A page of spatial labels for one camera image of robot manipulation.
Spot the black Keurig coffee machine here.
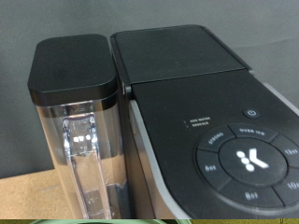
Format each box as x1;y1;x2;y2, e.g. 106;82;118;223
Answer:
27;23;299;220

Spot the grey partition panel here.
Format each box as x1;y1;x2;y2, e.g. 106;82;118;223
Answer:
0;0;299;180

